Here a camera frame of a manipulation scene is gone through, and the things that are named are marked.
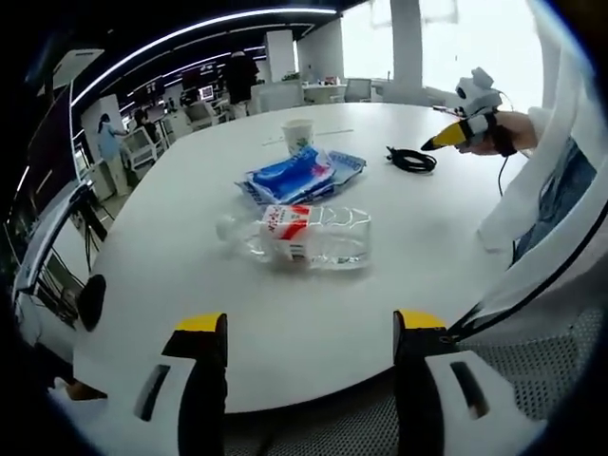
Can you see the person's blue jeans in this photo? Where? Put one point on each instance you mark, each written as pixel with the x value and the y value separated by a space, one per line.
pixel 560 190

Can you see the green potted plant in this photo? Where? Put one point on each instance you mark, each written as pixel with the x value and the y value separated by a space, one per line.
pixel 290 77

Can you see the grey office chair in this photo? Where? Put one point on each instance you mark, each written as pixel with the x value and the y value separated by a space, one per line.
pixel 358 90

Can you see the person in white coat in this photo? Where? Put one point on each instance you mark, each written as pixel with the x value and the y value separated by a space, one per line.
pixel 510 214

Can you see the white table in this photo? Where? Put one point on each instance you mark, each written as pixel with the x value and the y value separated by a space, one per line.
pixel 427 285

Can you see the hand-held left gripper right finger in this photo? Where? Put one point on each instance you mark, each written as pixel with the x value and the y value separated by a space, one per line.
pixel 418 389

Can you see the blue tissue packet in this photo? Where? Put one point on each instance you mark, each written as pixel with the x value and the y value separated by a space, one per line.
pixel 290 176

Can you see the person's right hand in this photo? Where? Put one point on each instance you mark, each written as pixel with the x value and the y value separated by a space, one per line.
pixel 522 130

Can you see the white paper cup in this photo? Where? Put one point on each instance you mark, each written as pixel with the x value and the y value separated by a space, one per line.
pixel 299 135

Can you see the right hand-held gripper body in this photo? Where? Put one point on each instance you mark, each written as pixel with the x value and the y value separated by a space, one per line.
pixel 480 97

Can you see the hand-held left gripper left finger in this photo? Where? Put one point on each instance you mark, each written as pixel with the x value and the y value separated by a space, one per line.
pixel 199 380

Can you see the clear plastic bottle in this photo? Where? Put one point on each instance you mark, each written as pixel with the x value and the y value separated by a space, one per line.
pixel 332 237

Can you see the white cabinet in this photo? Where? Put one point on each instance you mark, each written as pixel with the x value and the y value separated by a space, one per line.
pixel 280 97

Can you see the black oval pad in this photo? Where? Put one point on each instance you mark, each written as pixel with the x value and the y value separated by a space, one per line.
pixel 93 304

